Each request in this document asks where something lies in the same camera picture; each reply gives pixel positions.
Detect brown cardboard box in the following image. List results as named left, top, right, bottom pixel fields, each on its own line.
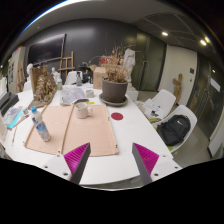
left=92, top=65, right=109, bottom=90

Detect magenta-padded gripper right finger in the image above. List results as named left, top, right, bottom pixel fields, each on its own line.
left=131, top=142, right=183, bottom=186

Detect grey plant pot saucer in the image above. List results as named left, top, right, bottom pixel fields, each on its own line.
left=98, top=93, right=129, bottom=108

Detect white plaster bust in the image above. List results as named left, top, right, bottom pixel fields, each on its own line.
left=26, top=63, right=34, bottom=81

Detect white plaster figure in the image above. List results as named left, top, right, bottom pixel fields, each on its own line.
left=51, top=66, right=63, bottom=84

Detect blue-capped white drink bottle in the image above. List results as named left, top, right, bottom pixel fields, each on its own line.
left=30, top=105, right=52, bottom=143

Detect dried plant in grey pot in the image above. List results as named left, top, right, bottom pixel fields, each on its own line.
left=99, top=44, right=131, bottom=104

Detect black wall screen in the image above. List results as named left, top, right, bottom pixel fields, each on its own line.
left=27, top=33, right=67, bottom=66

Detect stack of papers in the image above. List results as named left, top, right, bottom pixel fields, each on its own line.
left=141, top=98, right=166, bottom=123

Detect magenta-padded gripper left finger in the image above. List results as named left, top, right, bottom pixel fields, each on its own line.
left=42, top=142, right=92, bottom=185

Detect open printed newspaper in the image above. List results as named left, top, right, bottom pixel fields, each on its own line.
left=59, top=85, right=90, bottom=106

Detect colourful painted sheet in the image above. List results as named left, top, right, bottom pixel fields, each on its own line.
left=2, top=105, right=25, bottom=129

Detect red-tipped paint brush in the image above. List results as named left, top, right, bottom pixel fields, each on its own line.
left=11, top=126, right=18, bottom=147

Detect large white ceiling light panel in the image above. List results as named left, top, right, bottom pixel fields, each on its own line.
left=19, top=0, right=101, bottom=34

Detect pale cabinet with pictures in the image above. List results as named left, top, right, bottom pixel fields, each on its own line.
left=7, top=46, right=27, bottom=94

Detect black backpack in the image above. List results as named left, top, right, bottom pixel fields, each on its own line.
left=156, top=114, right=192, bottom=147

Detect red box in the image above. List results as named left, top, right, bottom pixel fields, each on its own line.
left=99, top=56, right=113, bottom=66

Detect light plywood drawing board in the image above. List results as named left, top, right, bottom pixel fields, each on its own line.
left=24, top=104, right=75, bottom=156
left=60, top=103, right=120, bottom=158

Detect white ceramic mug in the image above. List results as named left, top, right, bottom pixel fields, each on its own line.
left=73, top=101, right=93, bottom=120

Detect green liquid plastic bottle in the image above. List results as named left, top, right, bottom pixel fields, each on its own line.
left=55, top=74, right=64, bottom=91

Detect wooden easel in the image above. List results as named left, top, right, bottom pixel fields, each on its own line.
left=59, top=50, right=76, bottom=81

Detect flat round red coaster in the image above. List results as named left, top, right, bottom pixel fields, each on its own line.
left=110, top=112, right=124, bottom=121

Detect grey spray bottle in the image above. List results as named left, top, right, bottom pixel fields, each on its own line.
left=75, top=70, right=83, bottom=87

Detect recessed ceiling spotlights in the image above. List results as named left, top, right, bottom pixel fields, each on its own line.
left=161, top=30, right=212, bottom=47

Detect white plaster sculpture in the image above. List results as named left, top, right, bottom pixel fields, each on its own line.
left=123, top=48, right=137, bottom=74

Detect black flat boxes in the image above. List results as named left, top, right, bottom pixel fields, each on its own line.
left=0, top=91, right=20, bottom=116

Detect small glass jar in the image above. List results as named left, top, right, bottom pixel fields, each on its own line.
left=85, top=88, right=95, bottom=99

